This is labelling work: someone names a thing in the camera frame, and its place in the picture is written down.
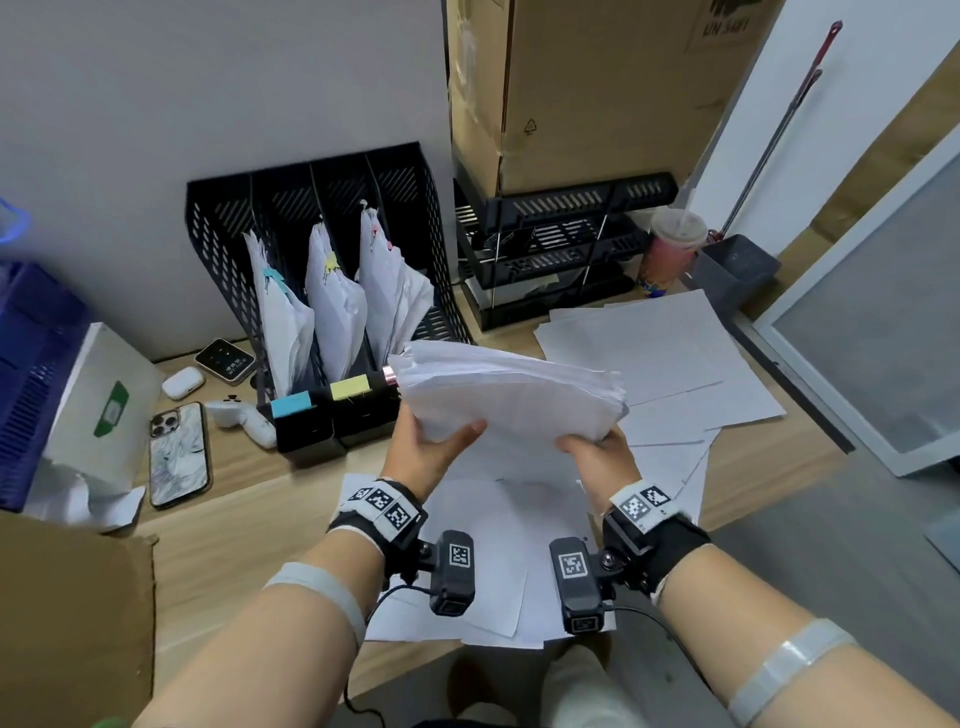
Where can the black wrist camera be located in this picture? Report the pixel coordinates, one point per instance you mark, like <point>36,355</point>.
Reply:
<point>453,570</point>
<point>576,581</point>

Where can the black stacked letter tray rack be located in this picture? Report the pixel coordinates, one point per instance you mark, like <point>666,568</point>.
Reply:
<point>555,247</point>

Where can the person's legs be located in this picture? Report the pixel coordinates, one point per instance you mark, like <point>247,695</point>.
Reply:
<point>570,690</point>

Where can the paper bundle with pink clip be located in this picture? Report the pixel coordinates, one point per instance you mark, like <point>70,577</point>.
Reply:
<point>386,292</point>

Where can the white framed glass panel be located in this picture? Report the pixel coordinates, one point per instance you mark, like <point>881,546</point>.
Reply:
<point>870,315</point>

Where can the large brown cardboard box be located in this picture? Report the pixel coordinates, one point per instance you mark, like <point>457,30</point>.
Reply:
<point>600,82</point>

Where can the person's right thumb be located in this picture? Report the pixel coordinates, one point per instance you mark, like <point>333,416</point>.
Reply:
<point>581,445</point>

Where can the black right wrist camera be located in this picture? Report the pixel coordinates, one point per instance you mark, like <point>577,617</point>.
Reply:
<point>576,581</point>

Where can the white handheld controller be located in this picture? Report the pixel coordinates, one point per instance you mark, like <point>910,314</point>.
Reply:
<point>244,421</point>

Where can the person's right forearm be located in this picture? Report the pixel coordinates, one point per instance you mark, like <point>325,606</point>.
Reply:
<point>780,637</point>

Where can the white earbuds case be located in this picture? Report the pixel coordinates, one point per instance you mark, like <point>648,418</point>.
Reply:
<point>182,383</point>

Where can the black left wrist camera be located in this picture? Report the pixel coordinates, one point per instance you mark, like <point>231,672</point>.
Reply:
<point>453,570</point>

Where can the phone with marble case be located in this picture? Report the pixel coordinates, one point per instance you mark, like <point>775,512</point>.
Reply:
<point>178,457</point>

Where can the open brown cardboard box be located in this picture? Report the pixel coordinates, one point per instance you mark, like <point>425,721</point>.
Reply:
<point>67,622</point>

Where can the small black screen device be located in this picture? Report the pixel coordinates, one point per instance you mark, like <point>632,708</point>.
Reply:
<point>225,361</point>

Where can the black mesh file organizer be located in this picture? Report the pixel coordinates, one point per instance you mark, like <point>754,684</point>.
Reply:
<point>225,225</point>

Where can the pink drink cup with lid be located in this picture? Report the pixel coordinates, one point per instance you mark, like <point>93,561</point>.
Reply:
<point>667,255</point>

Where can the spread of loose white sheets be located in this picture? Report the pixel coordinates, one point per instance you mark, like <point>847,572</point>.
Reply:
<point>667,352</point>

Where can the blue plastic crate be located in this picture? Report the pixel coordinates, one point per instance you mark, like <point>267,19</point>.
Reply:
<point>34,375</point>

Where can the person's left hand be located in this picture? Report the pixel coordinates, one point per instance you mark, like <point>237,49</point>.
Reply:
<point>420,465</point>

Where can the person's left forearm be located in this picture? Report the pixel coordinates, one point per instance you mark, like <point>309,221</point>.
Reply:
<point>270,652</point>

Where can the paper bundle with yellow clip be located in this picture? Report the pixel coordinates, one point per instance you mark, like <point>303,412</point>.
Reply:
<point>334,315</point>

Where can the white box with green label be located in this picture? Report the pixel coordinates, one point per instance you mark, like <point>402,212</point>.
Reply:
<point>97,420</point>

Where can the person's right hand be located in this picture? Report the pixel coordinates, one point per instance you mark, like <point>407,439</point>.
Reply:
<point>611,469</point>

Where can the person's left thumb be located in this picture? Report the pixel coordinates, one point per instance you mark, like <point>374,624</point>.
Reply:
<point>456,442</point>

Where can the yellow sticky label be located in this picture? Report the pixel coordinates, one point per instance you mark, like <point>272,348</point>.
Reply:
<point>350,388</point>

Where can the paper bundle with teal clip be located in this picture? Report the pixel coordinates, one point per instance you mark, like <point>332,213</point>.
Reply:
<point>281,330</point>

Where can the stack of white papers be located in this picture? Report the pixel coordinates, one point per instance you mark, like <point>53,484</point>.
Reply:
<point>517,394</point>

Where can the grey plastic bin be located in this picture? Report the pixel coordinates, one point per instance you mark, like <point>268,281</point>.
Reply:
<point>731,274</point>

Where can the blue sticky label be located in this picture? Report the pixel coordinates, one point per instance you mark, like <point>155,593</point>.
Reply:
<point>292,405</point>

